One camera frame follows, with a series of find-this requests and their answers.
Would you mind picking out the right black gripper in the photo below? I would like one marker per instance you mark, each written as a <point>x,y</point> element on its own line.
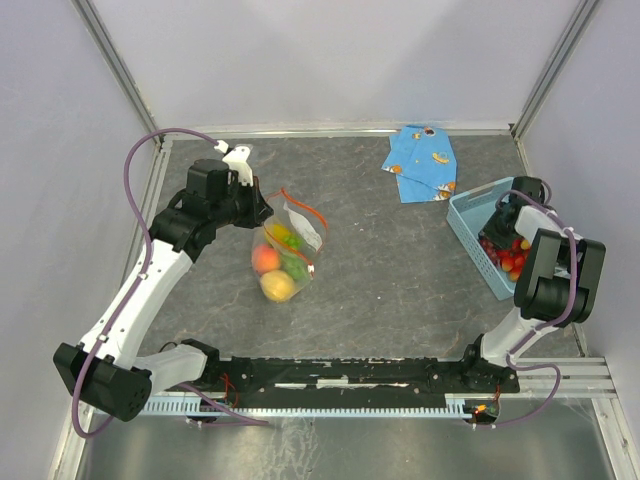
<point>487,230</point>

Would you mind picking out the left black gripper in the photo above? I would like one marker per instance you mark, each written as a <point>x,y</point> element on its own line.
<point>260,210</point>

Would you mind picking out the purple grapes bunch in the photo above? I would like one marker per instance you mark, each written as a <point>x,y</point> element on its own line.
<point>490,250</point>

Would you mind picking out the yellow starfruit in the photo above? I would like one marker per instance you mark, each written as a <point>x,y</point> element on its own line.
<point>277,233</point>

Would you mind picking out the orange peach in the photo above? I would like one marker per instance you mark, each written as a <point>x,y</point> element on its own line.
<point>265,259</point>

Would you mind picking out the clear zip bag orange zipper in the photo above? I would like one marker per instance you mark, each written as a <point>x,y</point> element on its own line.
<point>285,248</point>

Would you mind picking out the green grapes bunch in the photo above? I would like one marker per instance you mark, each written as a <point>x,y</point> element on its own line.
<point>292,263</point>

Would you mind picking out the yellow pear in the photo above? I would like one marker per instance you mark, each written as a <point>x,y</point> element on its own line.
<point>277,286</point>

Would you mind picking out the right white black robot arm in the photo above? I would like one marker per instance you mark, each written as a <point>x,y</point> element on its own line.
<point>555,274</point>

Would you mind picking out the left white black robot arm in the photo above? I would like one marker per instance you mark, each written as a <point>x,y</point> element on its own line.
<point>104,368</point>

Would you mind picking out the light blue plastic basket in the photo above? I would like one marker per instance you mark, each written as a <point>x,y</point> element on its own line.
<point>467,214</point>

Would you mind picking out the blue patterned cloth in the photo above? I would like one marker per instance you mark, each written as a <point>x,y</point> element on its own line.
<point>424,164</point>

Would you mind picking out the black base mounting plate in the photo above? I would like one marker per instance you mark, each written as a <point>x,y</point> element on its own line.
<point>317,384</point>

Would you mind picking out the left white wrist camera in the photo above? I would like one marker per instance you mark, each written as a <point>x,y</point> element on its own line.
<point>237,159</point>

